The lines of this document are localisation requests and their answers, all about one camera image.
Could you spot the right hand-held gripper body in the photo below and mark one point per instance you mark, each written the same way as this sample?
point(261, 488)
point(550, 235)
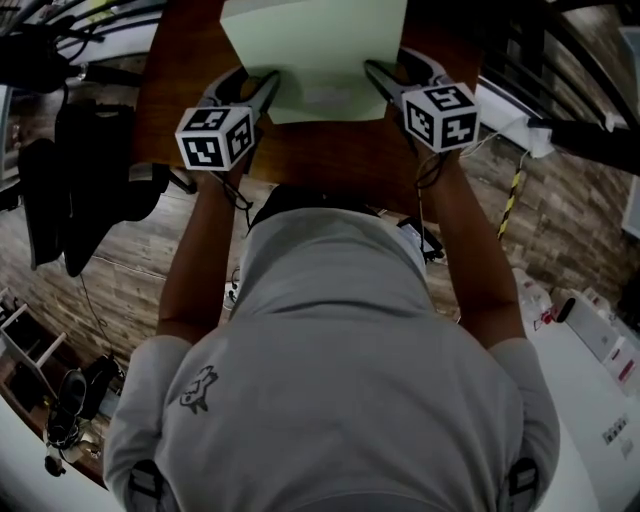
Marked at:
point(440, 120)

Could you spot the person's right forearm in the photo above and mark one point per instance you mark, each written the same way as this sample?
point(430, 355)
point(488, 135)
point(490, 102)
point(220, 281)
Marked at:
point(475, 260)

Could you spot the person's left forearm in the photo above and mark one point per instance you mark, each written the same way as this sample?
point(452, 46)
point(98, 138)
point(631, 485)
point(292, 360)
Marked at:
point(200, 260)

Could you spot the yellow black striped strip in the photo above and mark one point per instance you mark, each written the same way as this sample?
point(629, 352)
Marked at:
point(510, 205)

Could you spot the pale green box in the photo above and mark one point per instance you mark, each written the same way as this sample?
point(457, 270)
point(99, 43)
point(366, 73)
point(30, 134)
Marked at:
point(315, 50)

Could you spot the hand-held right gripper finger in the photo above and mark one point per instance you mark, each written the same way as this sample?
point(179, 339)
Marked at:
point(382, 80)
point(425, 62)

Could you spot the white cardboard box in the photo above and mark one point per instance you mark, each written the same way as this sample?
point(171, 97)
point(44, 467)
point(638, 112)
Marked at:
point(600, 340)

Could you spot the white ledge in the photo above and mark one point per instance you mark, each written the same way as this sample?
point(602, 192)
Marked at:
point(505, 115)

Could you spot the person's black trousers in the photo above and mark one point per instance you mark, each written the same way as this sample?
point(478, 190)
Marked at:
point(300, 197)

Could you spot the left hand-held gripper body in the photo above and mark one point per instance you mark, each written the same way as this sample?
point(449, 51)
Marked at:
point(215, 135)

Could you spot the black office chair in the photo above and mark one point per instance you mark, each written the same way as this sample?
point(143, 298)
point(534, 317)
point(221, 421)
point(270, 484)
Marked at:
point(100, 190)

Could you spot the white table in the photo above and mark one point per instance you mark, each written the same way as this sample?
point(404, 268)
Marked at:
point(575, 425)

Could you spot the white cabinet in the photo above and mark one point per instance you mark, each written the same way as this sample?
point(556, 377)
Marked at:
point(631, 210)

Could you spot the clear plastic bag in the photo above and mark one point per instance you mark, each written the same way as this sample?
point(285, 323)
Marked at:
point(535, 295)

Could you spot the person's grey shirt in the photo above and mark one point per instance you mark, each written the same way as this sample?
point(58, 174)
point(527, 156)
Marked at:
point(340, 375)

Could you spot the black metal railing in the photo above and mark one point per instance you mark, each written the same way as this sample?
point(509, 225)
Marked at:
point(585, 130)

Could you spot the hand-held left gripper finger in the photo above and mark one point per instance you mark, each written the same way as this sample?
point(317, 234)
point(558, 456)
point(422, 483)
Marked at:
point(270, 92)
point(222, 85)

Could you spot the black waist device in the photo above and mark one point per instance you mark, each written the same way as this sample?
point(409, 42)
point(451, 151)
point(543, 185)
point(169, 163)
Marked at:
point(420, 240)

